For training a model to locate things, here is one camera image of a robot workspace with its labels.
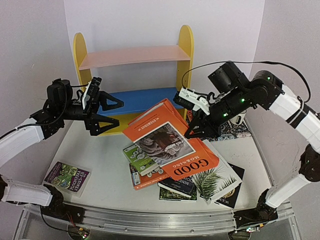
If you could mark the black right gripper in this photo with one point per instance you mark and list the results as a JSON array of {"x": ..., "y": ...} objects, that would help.
[{"x": 202, "y": 120}]

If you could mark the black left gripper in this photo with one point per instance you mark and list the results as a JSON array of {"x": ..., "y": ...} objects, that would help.
[{"x": 92, "y": 118}]

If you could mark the large orange Good Morning book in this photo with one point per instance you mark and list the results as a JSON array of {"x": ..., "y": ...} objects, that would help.
[{"x": 159, "y": 132}]

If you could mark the white Singularity palm book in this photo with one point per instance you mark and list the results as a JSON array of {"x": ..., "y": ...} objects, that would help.
[{"x": 216, "y": 182}]

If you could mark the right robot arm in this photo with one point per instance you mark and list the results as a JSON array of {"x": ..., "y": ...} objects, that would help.
[{"x": 267, "y": 91}]

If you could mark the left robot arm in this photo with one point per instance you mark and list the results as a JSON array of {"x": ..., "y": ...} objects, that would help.
[{"x": 44, "y": 123}]

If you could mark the patterned cloth mat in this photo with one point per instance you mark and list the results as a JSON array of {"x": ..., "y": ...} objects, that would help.
[{"x": 231, "y": 131}]

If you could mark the white mug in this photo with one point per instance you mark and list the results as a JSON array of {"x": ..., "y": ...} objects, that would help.
[{"x": 238, "y": 119}]

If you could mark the yellow pink blue bookshelf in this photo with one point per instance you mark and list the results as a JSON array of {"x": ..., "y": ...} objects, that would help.
[{"x": 136, "y": 101}]

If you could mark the Nineteen Eighty-Four book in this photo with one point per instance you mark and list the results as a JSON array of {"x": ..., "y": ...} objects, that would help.
[{"x": 184, "y": 186}]

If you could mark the green cartoon paperback book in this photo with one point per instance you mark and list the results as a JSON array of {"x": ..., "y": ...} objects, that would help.
[{"x": 139, "y": 159}]

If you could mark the purple Treehouse book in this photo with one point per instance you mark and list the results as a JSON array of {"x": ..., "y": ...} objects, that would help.
[{"x": 68, "y": 178}]

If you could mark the dark green forest book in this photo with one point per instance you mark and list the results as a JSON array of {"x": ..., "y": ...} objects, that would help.
[{"x": 167, "y": 195}]

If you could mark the orange cartoon paperback book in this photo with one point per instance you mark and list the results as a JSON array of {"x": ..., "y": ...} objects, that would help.
[{"x": 139, "y": 182}]

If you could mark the black Moon and Sixpence book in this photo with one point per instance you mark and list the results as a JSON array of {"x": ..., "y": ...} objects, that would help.
[{"x": 229, "y": 200}]

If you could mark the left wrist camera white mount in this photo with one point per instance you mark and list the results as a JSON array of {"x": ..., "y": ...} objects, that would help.
[{"x": 86, "y": 95}]

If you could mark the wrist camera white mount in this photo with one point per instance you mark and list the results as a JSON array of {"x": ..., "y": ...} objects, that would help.
[
  {"x": 86, "y": 95},
  {"x": 190, "y": 100}
]

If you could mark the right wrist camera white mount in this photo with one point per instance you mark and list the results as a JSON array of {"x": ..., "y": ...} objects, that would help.
[{"x": 190, "y": 100}]

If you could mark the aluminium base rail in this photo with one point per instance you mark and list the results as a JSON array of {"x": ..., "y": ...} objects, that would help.
[{"x": 168, "y": 219}]

